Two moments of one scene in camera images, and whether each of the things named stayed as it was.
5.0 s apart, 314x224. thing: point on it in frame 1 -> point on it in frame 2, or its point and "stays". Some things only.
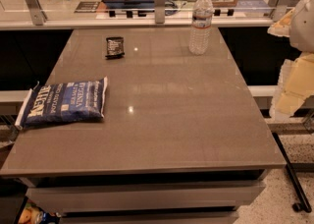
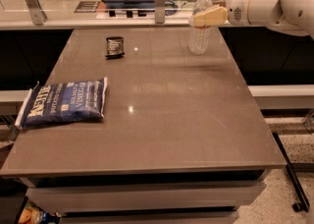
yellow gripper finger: x=295 y=85 -> x=237 y=13
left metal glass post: x=38 y=16 stays
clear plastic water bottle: x=200 y=38 stays
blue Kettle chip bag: x=64 y=102 stays
